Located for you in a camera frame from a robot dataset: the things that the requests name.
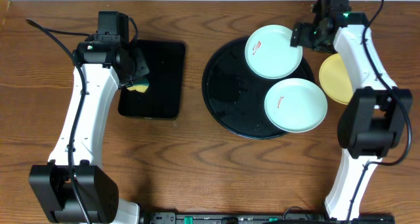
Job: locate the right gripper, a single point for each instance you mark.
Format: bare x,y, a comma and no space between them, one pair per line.
299,37

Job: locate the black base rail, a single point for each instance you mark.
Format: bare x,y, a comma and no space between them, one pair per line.
211,218

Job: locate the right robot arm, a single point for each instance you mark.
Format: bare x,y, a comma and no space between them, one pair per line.
374,129

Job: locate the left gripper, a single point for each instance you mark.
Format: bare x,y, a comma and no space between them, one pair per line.
138,70

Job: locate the round black tray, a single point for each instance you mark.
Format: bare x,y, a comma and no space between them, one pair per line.
234,95

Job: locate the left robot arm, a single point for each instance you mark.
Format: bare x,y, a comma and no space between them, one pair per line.
72,186

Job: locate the green yellow sponge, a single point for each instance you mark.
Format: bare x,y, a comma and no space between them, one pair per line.
140,86

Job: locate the black rectangular tray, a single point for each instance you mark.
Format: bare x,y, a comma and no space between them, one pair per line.
165,60

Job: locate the yellow plate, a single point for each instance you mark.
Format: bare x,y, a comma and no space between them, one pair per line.
334,79

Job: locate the light green plate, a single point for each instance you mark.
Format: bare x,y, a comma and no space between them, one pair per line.
295,105
268,52

